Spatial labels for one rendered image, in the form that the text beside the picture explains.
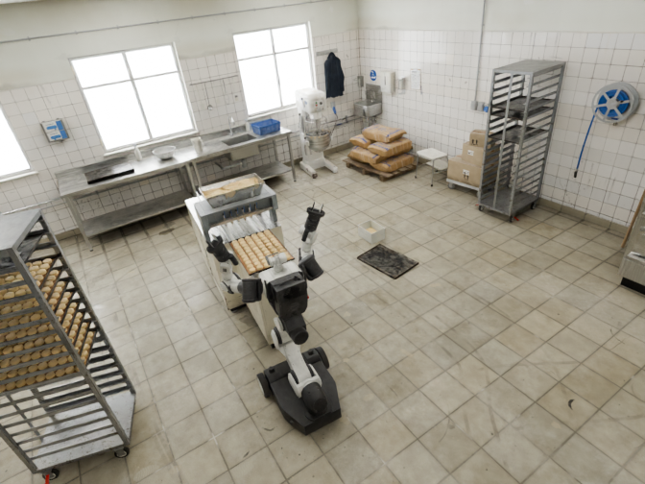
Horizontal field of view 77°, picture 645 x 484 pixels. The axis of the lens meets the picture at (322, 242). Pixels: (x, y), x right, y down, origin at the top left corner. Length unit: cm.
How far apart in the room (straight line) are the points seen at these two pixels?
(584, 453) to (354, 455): 151
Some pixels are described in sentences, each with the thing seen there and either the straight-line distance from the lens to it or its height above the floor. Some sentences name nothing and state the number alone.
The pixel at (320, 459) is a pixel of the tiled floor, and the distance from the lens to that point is 319.
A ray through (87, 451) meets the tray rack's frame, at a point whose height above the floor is 15.
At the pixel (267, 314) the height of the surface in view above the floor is 44.
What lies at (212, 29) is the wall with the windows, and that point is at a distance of 700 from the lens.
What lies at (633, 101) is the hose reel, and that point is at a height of 150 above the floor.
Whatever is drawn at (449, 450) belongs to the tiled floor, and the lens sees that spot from 324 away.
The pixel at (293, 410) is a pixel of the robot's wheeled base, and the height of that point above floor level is 17.
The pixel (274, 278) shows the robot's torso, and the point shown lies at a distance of 260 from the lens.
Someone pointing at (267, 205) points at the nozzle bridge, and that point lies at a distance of 397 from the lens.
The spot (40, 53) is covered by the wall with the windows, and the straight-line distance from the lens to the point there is 662.
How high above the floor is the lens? 275
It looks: 32 degrees down
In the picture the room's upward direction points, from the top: 7 degrees counter-clockwise
